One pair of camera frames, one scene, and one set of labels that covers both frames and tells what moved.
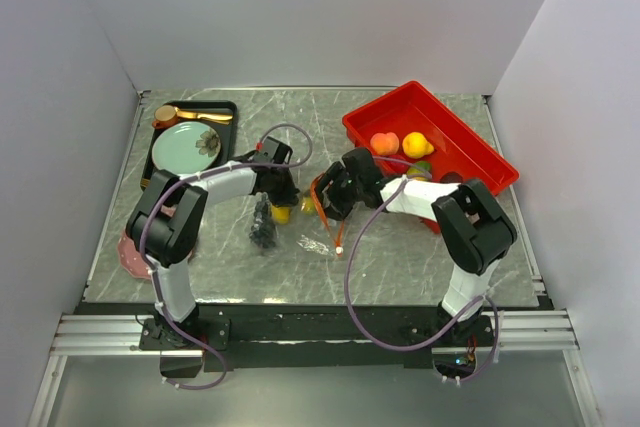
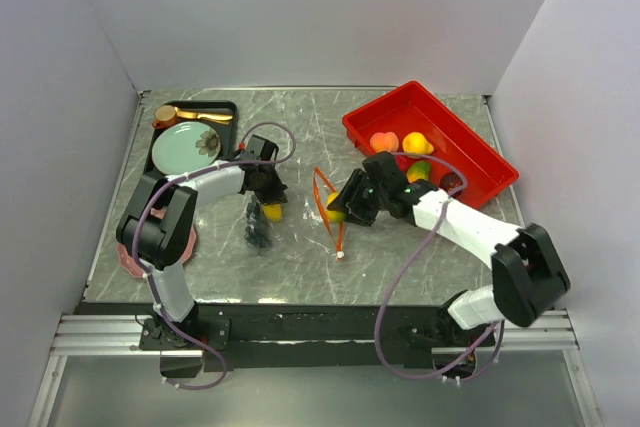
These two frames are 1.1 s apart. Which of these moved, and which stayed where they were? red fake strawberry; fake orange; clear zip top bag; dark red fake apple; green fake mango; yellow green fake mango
Moved: yellow green fake mango; clear zip top bag
Stayed: dark red fake apple; fake orange; red fake strawberry; green fake mango
